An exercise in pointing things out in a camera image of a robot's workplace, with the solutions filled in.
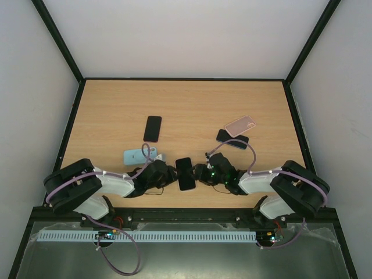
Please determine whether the light blue phone case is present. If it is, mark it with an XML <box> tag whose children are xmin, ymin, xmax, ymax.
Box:
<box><xmin>123</xmin><ymin>147</ymin><xmax>166</xmax><ymax>166</ymax></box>

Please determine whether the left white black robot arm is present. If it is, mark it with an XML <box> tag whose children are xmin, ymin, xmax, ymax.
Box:
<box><xmin>44</xmin><ymin>159</ymin><xmax>178</xmax><ymax>220</ymax></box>

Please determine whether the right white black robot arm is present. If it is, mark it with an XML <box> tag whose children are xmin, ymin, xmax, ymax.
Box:
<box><xmin>187</xmin><ymin>153</ymin><xmax>330</xmax><ymax>228</ymax></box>

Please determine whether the blue phone black screen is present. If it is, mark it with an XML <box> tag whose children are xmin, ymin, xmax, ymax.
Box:
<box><xmin>216</xmin><ymin>129</ymin><xmax>249</xmax><ymax>150</ymax></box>

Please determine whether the black phone red edge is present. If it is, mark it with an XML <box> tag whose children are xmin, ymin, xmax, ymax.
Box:
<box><xmin>143</xmin><ymin>116</ymin><xmax>162</xmax><ymax>142</ymax></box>

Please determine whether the pink translucent phone case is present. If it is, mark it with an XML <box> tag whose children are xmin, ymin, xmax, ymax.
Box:
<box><xmin>224</xmin><ymin>116</ymin><xmax>256</xmax><ymax>137</ymax></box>

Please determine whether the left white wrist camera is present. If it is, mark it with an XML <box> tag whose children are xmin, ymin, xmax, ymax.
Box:
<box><xmin>153</xmin><ymin>154</ymin><xmax>164</xmax><ymax>161</ymax></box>

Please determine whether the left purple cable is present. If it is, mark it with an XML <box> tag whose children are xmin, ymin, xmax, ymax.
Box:
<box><xmin>45</xmin><ymin>142</ymin><xmax>155</xmax><ymax>276</ymax></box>

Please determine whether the purple cable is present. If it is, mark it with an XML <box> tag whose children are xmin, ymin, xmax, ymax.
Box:
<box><xmin>45</xmin><ymin>142</ymin><xmax>155</xmax><ymax>276</ymax></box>
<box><xmin>208</xmin><ymin>138</ymin><xmax>328</xmax><ymax>251</ymax></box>

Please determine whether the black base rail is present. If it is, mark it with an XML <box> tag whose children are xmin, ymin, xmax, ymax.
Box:
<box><xmin>98</xmin><ymin>208</ymin><xmax>287</xmax><ymax>229</ymax></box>

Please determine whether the white slotted cable duct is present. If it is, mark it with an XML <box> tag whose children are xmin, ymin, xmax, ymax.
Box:
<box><xmin>34</xmin><ymin>230</ymin><xmax>256</xmax><ymax>243</ymax></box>

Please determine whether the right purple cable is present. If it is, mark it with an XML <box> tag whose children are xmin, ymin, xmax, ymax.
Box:
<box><xmin>208</xmin><ymin>138</ymin><xmax>328</xmax><ymax>251</ymax></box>

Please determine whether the black metal enclosure frame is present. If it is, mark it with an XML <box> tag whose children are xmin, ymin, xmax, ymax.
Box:
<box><xmin>8</xmin><ymin>0</ymin><xmax>357</xmax><ymax>278</ymax></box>

